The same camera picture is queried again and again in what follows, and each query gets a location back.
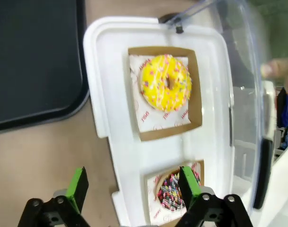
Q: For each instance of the white printed paper liner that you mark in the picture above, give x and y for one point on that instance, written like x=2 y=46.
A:
x=146 y=118
x=158 y=215

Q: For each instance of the dark donut with colourful sprinkles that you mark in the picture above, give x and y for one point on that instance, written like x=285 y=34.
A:
x=167 y=196

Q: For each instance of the large white table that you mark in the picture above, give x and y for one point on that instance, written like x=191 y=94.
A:
x=286 y=189

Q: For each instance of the yellow donut with sprinkles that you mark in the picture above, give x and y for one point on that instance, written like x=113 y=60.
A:
x=155 y=89

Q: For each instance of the green-tipped black right gripper left finger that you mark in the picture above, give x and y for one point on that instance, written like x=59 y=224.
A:
x=76 y=186

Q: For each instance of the person torso in green shirt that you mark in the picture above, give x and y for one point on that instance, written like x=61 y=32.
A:
x=279 y=28

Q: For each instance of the person's left hand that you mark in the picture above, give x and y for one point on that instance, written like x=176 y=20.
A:
x=282 y=68

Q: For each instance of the brown cardboard donut tray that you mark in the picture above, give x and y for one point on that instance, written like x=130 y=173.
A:
x=146 y=201
x=197 y=111

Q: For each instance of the black rectangular serving tray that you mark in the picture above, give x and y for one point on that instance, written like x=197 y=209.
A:
x=35 y=61

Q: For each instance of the white display case base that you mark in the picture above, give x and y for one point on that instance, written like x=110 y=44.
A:
x=106 y=71

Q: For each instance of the green-tipped black right gripper right finger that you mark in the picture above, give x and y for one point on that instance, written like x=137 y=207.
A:
x=187 y=186

